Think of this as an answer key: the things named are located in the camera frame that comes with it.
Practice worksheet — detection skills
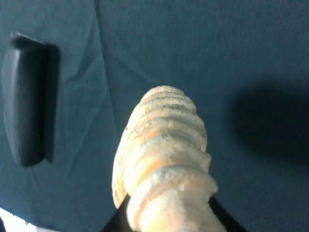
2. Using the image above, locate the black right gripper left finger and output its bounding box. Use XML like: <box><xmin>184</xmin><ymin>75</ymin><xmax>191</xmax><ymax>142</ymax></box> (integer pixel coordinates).
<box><xmin>101</xmin><ymin>195</ymin><xmax>132</xmax><ymax>232</ymax></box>

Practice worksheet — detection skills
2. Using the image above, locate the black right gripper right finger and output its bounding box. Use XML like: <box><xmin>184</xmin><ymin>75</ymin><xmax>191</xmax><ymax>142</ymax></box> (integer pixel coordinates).
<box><xmin>209</xmin><ymin>196</ymin><xmax>247</xmax><ymax>232</ymax></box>

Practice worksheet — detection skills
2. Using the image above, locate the tan spiral bread loaf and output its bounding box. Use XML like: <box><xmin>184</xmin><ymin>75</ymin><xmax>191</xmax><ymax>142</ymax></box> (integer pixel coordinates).
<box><xmin>112</xmin><ymin>86</ymin><xmax>225</xmax><ymax>232</ymax></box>

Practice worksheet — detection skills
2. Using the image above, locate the black tablecloth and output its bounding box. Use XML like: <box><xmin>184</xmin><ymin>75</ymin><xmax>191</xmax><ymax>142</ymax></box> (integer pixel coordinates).
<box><xmin>0</xmin><ymin>0</ymin><xmax>309</xmax><ymax>232</ymax></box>

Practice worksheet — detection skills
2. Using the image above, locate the black curved plastic cover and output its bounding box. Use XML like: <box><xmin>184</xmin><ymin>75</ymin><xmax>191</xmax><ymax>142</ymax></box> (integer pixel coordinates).
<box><xmin>1</xmin><ymin>32</ymin><xmax>61</xmax><ymax>167</ymax></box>

